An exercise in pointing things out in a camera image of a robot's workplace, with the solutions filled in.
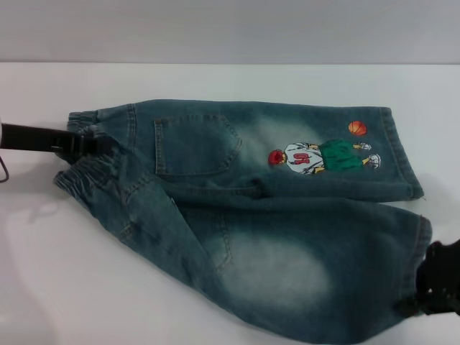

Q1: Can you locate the blue denim shorts basketball print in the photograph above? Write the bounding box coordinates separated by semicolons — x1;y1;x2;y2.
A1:
52;98;434;345

